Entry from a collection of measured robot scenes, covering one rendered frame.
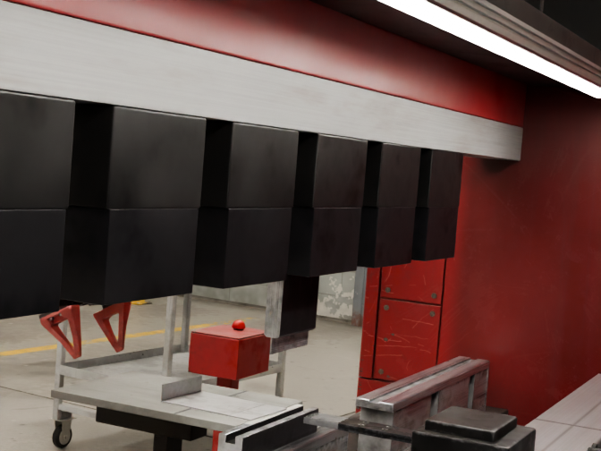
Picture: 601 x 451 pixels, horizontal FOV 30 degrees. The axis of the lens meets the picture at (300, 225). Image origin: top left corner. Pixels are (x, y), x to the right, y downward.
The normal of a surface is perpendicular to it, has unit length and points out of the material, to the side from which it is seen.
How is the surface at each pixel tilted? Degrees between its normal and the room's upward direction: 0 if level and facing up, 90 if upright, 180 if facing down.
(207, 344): 90
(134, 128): 90
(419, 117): 90
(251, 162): 90
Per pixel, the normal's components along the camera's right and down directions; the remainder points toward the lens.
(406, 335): -0.43, 0.02
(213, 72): 0.90, 0.10
